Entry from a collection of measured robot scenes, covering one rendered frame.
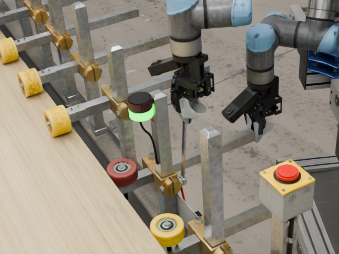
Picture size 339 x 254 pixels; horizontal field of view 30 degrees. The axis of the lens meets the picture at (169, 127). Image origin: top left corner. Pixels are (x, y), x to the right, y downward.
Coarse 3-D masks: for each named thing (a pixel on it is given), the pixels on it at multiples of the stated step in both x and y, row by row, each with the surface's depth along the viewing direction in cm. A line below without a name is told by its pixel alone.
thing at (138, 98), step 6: (132, 96) 152; (138, 96) 152; (144, 96) 152; (150, 96) 152; (132, 102) 150; (138, 102) 150; (144, 102) 150; (150, 138) 159; (156, 156) 163; (156, 162) 164
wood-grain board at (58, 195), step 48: (0, 96) 199; (48, 96) 197; (0, 144) 178; (48, 144) 177; (0, 192) 162; (48, 192) 160; (96, 192) 159; (0, 240) 147; (48, 240) 146; (96, 240) 145; (144, 240) 144
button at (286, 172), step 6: (276, 168) 111; (282, 168) 110; (288, 168) 110; (294, 168) 110; (276, 174) 110; (282, 174) 109; (288, 174) 109; (294, 174) 109; (282, 180) 109; (288, 180) 108
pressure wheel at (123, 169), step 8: (120, 160) 168; (128, 160) 167; (112, 168) 166; (120, 168) 165; (128, 168) 165; (136, 168) 165; (112, 176) 163; (120, 176) 162; (128, 176) 163; (136, 176) 165; (120, 184) 164; (128, 184) 164
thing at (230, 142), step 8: (248, 128) 183; (232, 136) 181; (240, 136) 180; (248, 136) 181; (224, 144) 178; (232, 144) 179; (240, 144) 181; (192, 152) 176; (224, 152) 179; (176, 160) 173; (192, 160) 175; (200, 160) 176; (176, 168) 173; (144, 176) 169; (152, 176) 170; (136, 184) 169; (144, 184) 170
